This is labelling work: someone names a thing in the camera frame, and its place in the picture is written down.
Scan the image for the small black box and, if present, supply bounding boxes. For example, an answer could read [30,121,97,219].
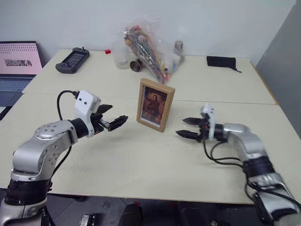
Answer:
[79,213,101,226]

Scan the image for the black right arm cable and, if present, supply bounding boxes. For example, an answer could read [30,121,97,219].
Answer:
[202,138,301,212]

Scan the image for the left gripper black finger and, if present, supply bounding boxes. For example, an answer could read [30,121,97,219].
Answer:
[97,104,114,114]
[107,115,129,132]

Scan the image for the black handheld game console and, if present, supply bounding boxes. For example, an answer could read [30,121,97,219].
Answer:
[55,47,90,74]

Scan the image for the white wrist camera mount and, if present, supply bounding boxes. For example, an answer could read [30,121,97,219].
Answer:
[199,103,217,140]
[74,90,102,138]

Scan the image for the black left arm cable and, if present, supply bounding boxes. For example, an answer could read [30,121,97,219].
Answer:
[49,90,79,182]

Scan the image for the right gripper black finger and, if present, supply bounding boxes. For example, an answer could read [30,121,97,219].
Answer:
[182,117,201,126]
[176,129,200,141]

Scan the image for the open grey laptop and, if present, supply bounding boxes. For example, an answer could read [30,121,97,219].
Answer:
[0,41,44,108]

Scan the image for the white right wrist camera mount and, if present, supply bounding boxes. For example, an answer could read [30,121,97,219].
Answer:
[199,103,217,140]

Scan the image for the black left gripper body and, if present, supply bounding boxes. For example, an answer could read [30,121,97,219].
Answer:
[90,112,111,137]

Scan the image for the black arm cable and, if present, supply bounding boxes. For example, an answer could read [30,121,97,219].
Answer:
[49,90,79,182]
[202,138,301,212]

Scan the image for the dried flowers in plastic bag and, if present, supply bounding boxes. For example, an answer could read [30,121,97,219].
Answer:
[117,14,186,85]

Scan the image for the translucent plastic cup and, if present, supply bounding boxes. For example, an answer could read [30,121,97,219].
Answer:
[113,39,131,70]

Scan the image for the wooden picture frame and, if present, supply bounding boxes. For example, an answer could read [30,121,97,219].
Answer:
[136,78,176,134]

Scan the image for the dark rounded shape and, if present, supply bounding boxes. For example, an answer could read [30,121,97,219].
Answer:
[117,202,143,226]

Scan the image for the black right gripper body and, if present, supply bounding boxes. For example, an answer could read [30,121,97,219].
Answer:
[197,115,210,143]

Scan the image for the tall metal cylinder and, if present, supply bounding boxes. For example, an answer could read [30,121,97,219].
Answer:
[173,40,185,57]

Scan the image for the small metal cup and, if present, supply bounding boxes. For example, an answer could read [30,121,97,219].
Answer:
[129,60,143,73]

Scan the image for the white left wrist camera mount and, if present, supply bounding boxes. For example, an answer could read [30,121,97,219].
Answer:
[74,90,102,138]

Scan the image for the grey partition panel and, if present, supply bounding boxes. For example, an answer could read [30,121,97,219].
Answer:
[255,0,301,140]

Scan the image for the black fabric pouch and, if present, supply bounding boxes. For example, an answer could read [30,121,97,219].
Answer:
[206,56,243,74]

